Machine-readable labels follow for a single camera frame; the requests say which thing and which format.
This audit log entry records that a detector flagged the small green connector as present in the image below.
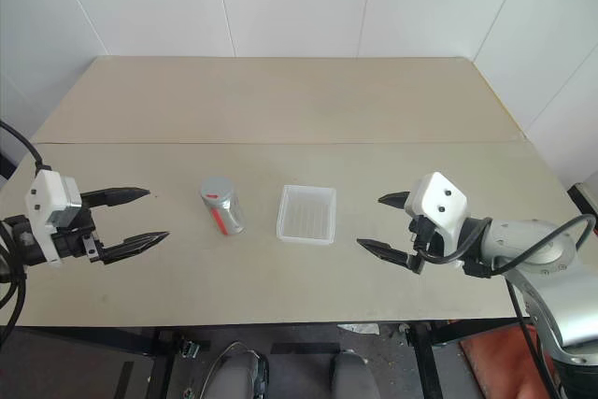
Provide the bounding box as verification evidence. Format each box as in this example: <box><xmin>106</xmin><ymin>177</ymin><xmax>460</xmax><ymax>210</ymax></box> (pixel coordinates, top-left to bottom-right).
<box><xmin>178</xmin><ymin>338</ymin><xmax>202</xmax><ymax>359</ymax></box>

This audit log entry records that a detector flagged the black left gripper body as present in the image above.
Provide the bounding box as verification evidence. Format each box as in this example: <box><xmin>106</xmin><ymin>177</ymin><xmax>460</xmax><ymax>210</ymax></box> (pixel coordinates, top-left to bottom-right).
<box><xmin>50</xmin><ymin>205</ymin><xmax>107</xmax><ymax>265</ymax></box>

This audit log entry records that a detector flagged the silver can with red label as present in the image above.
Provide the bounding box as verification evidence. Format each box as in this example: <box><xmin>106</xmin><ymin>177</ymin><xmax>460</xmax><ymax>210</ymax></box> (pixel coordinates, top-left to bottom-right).
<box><xmin>201</xmin><ymin>183</ymin><xmax>247</xmax><ymax>237</ymax></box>

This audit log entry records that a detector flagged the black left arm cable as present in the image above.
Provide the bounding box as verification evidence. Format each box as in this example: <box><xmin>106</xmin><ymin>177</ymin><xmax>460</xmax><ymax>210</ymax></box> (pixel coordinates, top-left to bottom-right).
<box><xmin>0</xmin><ymin>118</ymin><xmax>53</xmax><ymax>339</ymax></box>

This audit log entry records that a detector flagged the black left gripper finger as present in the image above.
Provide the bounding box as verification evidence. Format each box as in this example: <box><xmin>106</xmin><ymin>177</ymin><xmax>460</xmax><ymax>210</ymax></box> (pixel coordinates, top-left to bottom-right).
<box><xmin>99</xmin><ymin>231</ymin><xmax>171</xmax><ymax>266</ymax></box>
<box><xmin>78</xmin><ymin>186</ymin><xmax>152</xmax><ymax>210</ymax></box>

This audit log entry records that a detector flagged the clear plastic tray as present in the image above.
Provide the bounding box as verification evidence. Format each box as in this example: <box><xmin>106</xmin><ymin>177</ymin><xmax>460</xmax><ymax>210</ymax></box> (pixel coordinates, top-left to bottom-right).
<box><xmin>275</xmin><ymin>184</ymin><xmax>338</xmax><ymax>247</ymax></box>

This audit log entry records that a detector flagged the thin grey wire loop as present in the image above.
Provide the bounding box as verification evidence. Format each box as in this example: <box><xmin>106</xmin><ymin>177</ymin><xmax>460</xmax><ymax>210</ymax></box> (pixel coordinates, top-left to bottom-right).
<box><xmin>207</xmin><ymin>341</ymin><xmax>261</xmax><ymax>384</ymax></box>

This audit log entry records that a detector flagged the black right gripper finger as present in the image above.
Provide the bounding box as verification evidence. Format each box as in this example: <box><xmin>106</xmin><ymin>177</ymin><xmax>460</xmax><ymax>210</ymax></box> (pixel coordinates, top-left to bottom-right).
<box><xmin>377</xmin><ymin>191</ymin><xmax>413</xmax><ymax>211</ymax></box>
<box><xmin>356</xmin><ymin>237</ymin><xmax>414</xmax><ymax>268</ymax></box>

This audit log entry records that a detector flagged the black floor panel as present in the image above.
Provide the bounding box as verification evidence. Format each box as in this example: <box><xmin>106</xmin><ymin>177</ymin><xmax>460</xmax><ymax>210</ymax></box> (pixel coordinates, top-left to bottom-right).
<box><xmin>0</xmin><ymin>327</ymin><xmax>158</xmax><ymax>399</ymax></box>

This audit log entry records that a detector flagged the black table frame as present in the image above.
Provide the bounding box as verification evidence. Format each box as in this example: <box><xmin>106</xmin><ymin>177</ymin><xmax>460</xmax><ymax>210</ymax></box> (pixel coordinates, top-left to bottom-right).
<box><xmin>0</xmin><ymin>320</ymin><xmax>538</xmax><ymax>399</ymax></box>

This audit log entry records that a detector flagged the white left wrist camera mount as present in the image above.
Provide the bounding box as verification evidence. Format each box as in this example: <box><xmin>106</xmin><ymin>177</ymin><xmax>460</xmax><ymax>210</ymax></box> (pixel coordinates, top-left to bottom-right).
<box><xmin>24</xmin><ymin>169</ymin><xmax>84</xmax><ymax>269</ymax></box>

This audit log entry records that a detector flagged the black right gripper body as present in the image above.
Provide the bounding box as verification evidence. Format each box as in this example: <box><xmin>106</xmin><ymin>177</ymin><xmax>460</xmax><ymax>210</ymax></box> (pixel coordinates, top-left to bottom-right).
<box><xmin>407</xmin><ymin>213</ymin><xmax>444</xmax><ymax>275</ymax></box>

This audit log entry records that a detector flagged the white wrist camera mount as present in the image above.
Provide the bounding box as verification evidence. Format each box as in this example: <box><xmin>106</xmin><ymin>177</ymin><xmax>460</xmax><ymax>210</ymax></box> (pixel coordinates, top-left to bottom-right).
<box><xmin>403</xmin><ymin>171</ymin><xmax>469</xmax><ymax>270</ymax></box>
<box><xmin>24</xmin><ymin>169</ymin><xmax>84</xmax><ymax>269</ymax></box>

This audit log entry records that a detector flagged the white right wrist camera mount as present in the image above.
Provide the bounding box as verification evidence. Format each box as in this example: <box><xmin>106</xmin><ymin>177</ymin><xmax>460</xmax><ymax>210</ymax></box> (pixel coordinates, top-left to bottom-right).
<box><xmin>403</xmin><ymin>171</ymin><xmax>469</xmax><ymax>270</ymax></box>

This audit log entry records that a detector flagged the red-brown floor mat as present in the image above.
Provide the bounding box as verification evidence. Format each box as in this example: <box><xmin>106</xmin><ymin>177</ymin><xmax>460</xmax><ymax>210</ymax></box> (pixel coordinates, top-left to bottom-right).
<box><xmin>459</xmin><ymin>319</ymin><xmax>560</xmax><ymax>399</ymax></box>

